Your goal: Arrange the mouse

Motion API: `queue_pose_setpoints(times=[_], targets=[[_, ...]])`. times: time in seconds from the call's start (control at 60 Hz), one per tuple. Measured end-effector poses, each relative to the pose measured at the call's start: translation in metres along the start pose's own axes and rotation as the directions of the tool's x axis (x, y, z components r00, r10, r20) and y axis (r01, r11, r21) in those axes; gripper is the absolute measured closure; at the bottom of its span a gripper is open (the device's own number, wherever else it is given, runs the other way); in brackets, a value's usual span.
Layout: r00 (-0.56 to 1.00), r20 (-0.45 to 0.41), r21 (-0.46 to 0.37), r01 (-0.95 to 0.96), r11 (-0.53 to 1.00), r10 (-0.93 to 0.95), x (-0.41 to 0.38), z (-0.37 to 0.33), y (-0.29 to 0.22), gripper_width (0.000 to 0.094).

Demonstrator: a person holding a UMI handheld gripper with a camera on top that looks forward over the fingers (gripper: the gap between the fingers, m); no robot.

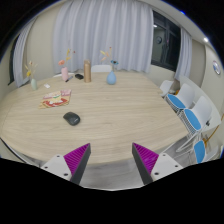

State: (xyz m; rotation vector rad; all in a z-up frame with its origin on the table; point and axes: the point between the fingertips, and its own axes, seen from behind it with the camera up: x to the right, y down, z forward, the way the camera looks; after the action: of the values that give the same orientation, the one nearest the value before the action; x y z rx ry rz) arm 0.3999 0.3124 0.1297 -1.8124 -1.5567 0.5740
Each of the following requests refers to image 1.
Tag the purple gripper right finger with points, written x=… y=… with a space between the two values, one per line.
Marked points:
x=153 y=166

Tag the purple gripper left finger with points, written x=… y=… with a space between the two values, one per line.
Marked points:
x=70 y=166

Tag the black computer mouse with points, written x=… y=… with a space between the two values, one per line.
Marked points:
x=72 y=118

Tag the blue seat chair lower right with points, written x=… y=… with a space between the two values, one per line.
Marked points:
x=201 y=155

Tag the white chair blue seat near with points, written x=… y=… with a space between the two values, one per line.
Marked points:
x=195 y=119

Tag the white chair blue seat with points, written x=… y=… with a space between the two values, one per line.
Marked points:
x=182 y=100
x=195 y=119

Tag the colourful picture book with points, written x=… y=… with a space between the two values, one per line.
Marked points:
x=55 y=99

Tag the white chair far right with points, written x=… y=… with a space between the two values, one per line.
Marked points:
x=165 y=87

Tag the white chair blue seat middle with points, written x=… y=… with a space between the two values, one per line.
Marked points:
x=182 y=100

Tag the small white card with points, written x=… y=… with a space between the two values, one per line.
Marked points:
x=47 y=85

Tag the small black device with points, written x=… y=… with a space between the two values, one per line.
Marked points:
x=79 y=76

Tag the blue ceramic vase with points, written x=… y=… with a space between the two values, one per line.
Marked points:
x=111 y=77

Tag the pink vase with flowers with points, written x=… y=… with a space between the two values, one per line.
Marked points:
x=63 y=64

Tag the tan tall bottle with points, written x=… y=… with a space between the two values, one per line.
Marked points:
x=87 y=71

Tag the green vase with flowers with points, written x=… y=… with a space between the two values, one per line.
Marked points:
x=30 y=73

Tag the white right curtain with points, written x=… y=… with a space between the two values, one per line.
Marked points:
x=185 y=56

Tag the white curtain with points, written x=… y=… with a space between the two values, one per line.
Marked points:
x=18 y=54
x=90 y=29
x=185 y=56

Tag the dark window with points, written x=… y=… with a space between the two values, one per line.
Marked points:
x=166 y=42

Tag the white centre curtain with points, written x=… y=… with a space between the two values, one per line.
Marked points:
x=90 y=29

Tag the white left curtain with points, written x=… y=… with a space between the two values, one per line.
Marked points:
x=18 y=54

